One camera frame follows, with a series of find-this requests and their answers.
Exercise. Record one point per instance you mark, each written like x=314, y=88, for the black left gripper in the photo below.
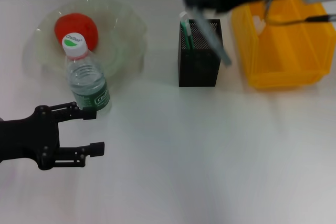
x=29, y=137

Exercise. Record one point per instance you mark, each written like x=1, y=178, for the green utility knife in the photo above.
x=187, y=35

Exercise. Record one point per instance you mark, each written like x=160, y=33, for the grey pen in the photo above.
x=214, y=39

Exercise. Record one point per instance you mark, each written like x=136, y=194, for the clear green-label water bottle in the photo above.
x=86, y=87

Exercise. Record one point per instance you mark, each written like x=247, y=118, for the white paper ball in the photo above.
x=259, y=24

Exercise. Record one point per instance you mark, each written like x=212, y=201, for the orange fruit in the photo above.
x=76, y=24

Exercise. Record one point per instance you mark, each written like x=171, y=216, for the black mesh pen holder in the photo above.
x=199, y=69

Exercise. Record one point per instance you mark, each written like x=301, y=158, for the clear green glass fruit plate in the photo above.
x=118, y=37

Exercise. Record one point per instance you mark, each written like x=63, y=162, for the yellow plastic bin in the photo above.
x=288, y=51

